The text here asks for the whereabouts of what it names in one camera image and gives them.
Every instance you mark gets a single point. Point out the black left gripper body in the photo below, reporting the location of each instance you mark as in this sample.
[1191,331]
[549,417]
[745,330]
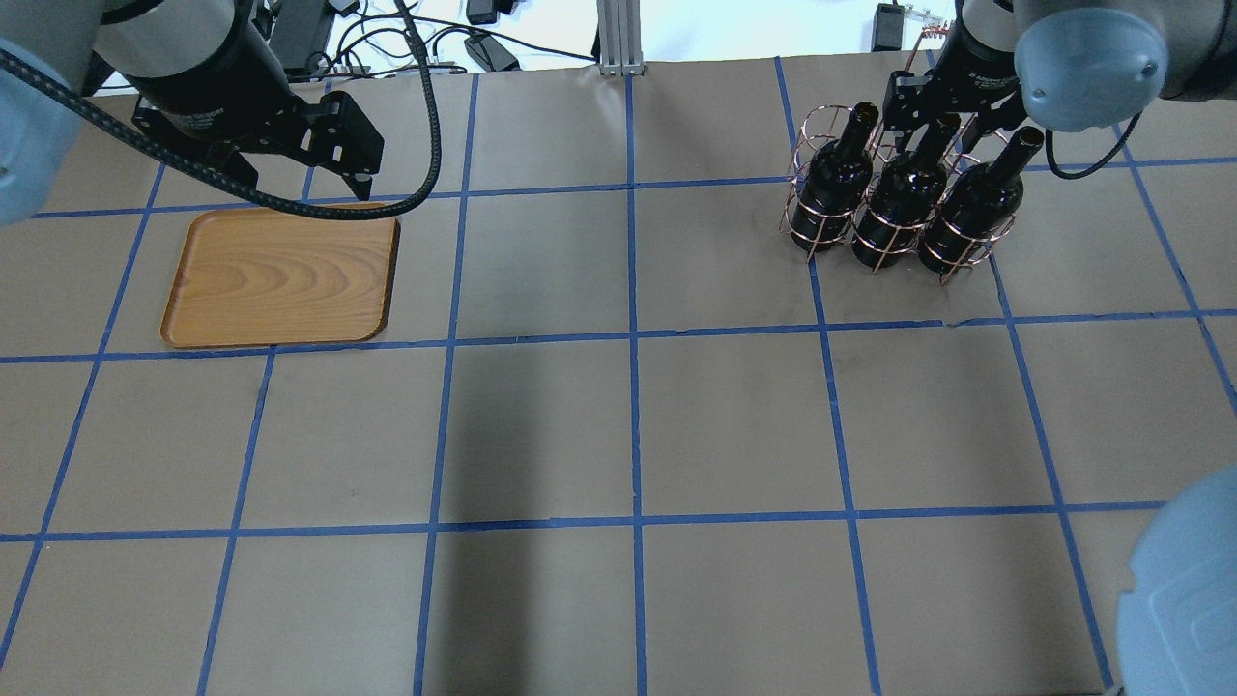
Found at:
[205,85]

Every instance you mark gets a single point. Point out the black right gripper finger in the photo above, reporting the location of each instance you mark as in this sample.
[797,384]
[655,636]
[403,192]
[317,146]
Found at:
[894,140]
[994,119]

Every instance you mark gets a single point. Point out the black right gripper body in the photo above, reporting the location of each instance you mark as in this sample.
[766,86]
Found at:
[983,65]

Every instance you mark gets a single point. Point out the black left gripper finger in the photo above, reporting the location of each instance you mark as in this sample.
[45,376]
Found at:
[360,183]

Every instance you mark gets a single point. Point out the dark wine bottle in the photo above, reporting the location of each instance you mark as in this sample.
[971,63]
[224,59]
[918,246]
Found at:
[837,177]
[977,209]
[905,197]

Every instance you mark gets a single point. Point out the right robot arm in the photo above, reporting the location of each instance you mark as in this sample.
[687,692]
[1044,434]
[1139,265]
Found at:
[1066,66]

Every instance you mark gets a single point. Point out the wooden tray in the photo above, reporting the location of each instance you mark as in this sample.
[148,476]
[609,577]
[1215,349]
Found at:
[258,277]

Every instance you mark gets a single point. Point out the black power adapter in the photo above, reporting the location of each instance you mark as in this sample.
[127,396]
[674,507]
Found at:
[490,55]

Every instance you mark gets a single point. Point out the copper wire bottle basket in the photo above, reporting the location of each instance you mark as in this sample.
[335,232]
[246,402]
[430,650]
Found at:
[874,177]

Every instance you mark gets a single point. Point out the aluminium frame post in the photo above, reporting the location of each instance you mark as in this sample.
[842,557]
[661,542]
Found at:
[619,38]

